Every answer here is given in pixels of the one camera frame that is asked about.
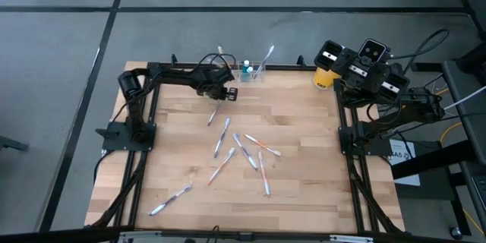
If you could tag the yellow canister white lid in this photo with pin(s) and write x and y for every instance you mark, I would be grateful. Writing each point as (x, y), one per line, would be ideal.
(322, 80)

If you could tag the white paper sheet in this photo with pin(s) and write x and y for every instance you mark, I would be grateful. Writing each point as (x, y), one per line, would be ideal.
(402, 167)

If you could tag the black stand foot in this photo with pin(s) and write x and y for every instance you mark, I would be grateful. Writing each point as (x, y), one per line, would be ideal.
(13, 144)

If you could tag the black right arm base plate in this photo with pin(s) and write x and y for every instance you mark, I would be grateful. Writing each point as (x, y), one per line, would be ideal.
(347, 140)

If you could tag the clear acrylic organizer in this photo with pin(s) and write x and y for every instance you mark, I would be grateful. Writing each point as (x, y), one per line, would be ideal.
(253, 80)

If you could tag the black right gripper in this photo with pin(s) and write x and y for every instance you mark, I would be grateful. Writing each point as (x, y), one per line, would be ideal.
(364, 74)

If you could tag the teal mouthwash bottle white cap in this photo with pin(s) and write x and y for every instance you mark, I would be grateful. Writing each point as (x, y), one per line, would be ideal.
(247, 69)

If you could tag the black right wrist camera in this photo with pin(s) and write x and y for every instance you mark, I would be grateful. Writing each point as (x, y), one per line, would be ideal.
(372, 50)

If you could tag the black caster wheel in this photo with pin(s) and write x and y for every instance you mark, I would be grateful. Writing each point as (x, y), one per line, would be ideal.
(455, 232)

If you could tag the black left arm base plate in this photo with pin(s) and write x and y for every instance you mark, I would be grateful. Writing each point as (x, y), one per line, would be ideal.
(114, 140)

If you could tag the purple white toothbrush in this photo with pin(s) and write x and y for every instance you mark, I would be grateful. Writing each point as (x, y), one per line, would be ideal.
(171, 199)
(245, 152)
(214, 114)
(264, 62)
(222, 137)

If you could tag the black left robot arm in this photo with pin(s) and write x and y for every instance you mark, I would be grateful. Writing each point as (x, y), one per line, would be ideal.
(171, 76)

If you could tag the small black frame clamp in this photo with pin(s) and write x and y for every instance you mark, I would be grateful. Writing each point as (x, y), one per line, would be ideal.
(300, 60)
(174, 60)

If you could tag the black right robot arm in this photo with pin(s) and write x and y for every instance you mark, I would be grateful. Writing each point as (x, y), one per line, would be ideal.
(417, 106)

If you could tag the silver bracket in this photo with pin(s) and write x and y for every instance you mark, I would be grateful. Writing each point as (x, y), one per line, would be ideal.
(351, 238)

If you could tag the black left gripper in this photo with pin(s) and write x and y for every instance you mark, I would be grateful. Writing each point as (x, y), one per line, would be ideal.
(212, 81)

